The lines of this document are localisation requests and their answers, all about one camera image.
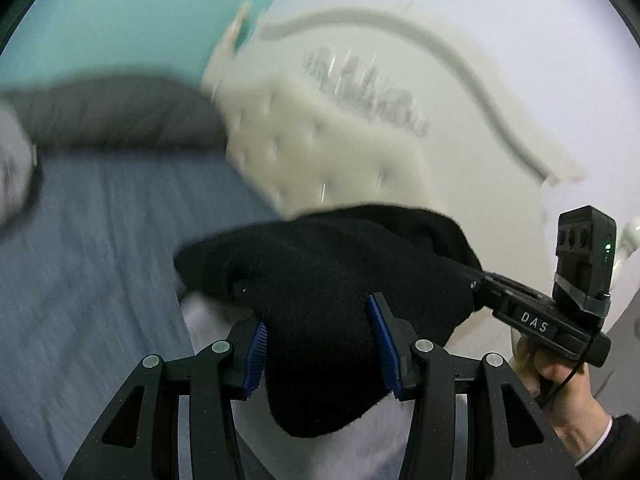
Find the white folded garment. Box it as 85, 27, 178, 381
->
180, 292, 471, 480

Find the person's right hand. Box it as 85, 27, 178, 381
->
510, 327, 613, 443

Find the person's right forearm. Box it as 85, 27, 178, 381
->
572, 412, 640, 480

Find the bed with blue sheet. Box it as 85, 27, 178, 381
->
0, 150, 301, 480

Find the thin black cable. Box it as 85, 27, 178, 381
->
537, 330, 599, 408

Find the cream tufted headboard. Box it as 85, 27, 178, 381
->
200, 0, 586, 241

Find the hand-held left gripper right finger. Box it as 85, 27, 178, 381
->
365, 292, 583, 480

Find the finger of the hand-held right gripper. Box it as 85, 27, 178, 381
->
447, 257, 518, 311

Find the black shirt with white collar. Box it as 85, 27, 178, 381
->
172, 204, 483, 438

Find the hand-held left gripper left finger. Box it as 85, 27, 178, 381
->
62, 320, 269, 480

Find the grey crumpled garment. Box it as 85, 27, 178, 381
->
0, 102, 43, 226

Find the dark grey duvet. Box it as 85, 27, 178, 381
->
0, 76, 231, 153

